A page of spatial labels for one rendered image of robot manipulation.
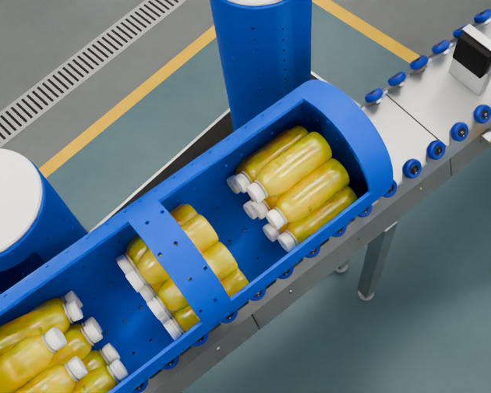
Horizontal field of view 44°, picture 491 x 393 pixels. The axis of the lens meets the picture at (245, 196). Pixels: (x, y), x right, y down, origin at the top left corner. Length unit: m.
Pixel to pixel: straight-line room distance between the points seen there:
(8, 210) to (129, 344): 0.40
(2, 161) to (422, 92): 1.01
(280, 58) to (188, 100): 1.03
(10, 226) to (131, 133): 1.39
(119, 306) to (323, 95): 0.60
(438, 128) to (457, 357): 1.01
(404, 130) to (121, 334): 0.80
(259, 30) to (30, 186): 0.72
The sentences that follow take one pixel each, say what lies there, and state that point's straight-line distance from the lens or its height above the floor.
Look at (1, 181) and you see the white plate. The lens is 1.47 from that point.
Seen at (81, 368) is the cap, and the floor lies 1.11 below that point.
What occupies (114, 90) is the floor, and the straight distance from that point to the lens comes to 2.88.
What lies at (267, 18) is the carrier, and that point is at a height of 0.98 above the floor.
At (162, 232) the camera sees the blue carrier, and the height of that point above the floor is 1.23.
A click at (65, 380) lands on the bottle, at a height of 1.12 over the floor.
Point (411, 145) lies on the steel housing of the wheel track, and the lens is 1.50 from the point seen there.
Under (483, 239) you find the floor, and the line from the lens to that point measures 2.47.
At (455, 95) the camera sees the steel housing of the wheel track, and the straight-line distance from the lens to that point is 1.60.
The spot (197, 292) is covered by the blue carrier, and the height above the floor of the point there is 1.18.
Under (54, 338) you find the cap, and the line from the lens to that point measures 1.14.
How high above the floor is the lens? 2.18
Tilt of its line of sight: 62 degrees down
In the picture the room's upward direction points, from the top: 11 degrees counter-clockwise
